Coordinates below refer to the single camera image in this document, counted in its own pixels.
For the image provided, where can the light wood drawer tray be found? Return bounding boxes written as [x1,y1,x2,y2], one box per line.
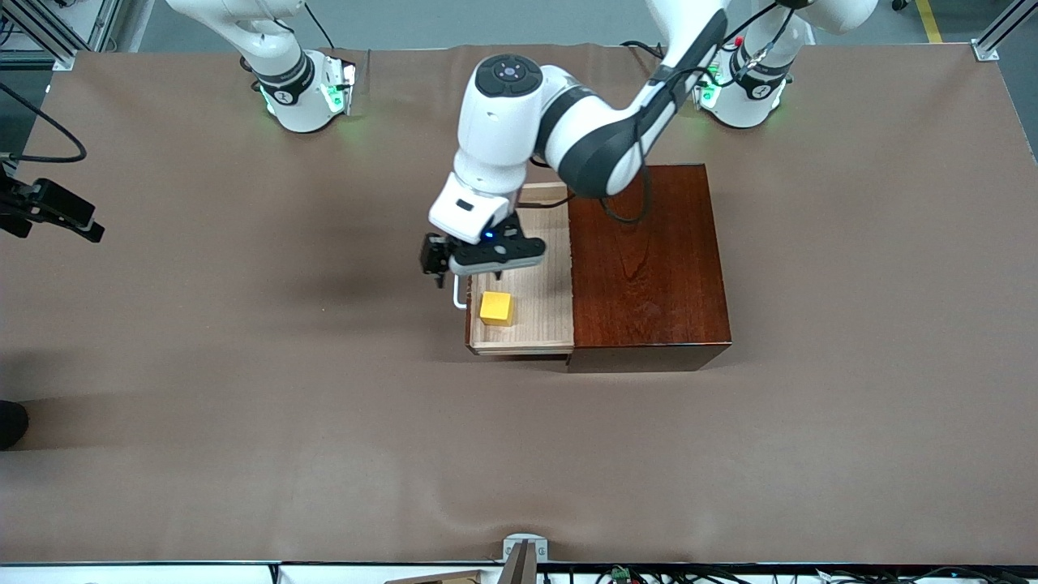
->
[452,182,577,358]

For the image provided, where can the black left base cables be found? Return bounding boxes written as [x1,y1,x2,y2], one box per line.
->
[620,39,674,64]

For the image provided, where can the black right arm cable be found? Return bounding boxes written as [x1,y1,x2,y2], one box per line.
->
[0,81,88,164]

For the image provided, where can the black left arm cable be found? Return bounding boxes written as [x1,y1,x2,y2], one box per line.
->
[531,0,804,225]

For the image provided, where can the brown table mat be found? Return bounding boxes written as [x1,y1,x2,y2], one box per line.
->
[0,42,1038,566]

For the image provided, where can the light wooden board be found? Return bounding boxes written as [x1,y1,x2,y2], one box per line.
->
[385,570,484,584]

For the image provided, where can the black right base cable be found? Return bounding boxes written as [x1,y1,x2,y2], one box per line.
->
[304,0,337,51]

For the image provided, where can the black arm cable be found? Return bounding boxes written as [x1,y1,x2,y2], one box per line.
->
[531,0,804,225]
[0,81,88,164]

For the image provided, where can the dark brown wooden cabinet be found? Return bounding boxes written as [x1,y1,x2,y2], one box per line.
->
[565,163,734,374]

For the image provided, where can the metal table edge bracket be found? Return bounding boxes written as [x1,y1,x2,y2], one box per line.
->
[496,534,549,584]

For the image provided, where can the aluminium frame profile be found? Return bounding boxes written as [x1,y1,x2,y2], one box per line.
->
[972,0,1038,62]
[0,0,122,71]

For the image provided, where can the yellow block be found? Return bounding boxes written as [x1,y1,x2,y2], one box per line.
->
[478,291,515,327]

